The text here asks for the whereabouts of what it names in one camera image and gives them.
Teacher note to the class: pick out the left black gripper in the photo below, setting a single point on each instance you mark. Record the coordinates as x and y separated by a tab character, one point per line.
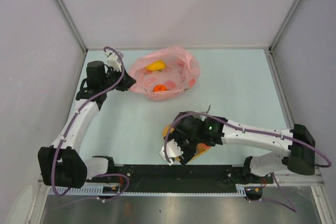
128	82

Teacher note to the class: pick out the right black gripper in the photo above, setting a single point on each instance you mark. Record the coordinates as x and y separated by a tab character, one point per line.
188	153

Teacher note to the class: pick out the woven bamboo tray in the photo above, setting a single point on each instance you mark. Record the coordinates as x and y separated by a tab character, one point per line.
189	148

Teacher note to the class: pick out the fake orange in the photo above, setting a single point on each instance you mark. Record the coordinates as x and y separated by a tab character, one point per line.
167	130

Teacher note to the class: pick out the fake small tangerine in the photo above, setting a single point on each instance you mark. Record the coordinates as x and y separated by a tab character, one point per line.
159	88

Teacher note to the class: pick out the pink plastic bag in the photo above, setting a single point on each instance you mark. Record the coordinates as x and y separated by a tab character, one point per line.
181	73

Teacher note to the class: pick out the fake yellow fruit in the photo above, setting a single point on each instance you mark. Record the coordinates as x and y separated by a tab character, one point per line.
156	66

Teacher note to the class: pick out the fake peach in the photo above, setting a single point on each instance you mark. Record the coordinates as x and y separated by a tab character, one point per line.
202	147

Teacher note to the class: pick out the fake green melon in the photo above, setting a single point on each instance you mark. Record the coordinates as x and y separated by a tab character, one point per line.
199	115

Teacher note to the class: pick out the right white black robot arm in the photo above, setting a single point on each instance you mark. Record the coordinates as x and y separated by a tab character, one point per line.
291	149

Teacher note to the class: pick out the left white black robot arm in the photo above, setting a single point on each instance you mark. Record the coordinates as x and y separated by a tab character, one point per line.
60	163

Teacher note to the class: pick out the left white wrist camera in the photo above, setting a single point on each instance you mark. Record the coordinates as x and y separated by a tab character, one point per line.
114	58

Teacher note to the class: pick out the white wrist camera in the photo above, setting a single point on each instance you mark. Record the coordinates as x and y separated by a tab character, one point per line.
114	58
172	150

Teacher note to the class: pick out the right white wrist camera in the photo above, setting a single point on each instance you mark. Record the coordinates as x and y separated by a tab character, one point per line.
172	150

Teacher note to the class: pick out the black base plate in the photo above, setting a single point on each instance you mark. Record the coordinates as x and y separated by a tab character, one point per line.
188	179

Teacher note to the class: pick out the white slotted cable duct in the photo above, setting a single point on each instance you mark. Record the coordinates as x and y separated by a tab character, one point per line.
92	190

